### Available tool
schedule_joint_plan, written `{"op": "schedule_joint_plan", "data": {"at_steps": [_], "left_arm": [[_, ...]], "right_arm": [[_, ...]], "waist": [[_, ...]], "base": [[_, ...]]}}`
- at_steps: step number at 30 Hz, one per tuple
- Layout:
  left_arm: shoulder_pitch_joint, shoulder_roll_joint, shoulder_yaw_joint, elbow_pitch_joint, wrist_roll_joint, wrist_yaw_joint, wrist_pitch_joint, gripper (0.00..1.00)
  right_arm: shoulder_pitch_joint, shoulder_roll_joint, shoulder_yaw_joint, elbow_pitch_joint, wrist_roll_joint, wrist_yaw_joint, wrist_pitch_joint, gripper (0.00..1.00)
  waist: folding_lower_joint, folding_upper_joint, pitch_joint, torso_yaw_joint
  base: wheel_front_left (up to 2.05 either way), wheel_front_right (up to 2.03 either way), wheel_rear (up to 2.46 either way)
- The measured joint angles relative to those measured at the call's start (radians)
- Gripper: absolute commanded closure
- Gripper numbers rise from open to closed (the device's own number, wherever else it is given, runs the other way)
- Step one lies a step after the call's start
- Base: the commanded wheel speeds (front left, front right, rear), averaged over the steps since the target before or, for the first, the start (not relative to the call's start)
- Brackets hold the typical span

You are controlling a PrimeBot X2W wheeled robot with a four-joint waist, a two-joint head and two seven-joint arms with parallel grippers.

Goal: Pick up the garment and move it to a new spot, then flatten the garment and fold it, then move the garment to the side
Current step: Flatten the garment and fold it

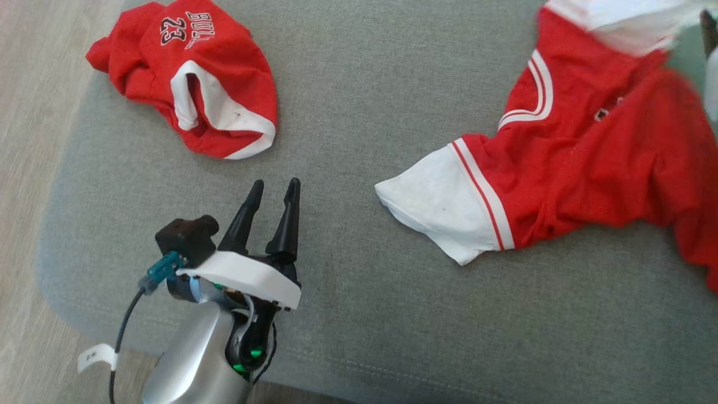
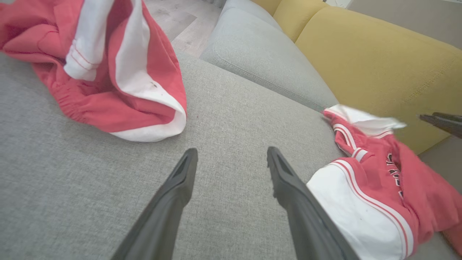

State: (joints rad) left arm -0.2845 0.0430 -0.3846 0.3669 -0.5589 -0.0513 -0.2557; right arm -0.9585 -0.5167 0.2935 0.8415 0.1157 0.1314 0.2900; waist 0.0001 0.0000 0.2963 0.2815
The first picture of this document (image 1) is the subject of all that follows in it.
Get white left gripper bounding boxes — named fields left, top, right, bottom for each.
left=176, top=177, right=302, bottom=312

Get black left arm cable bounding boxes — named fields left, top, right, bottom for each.
left=108, top=251, right=186, bottom=404

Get red white basketball jersey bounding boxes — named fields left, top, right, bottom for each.
left=375, top=0, right=718, bottom=293

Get wide grey sofa seat cushion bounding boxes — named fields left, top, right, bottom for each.
left=35, top=0, right=718, bottom=404

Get white paper cable tag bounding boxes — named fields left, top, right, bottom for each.
left=77, top=343, right=119, bottom=374

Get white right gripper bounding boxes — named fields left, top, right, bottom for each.
left=699, top=10, right=718, bottom=123

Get red white basketball shorts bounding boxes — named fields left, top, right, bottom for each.
left=85, top=0, right=278, bottom=160

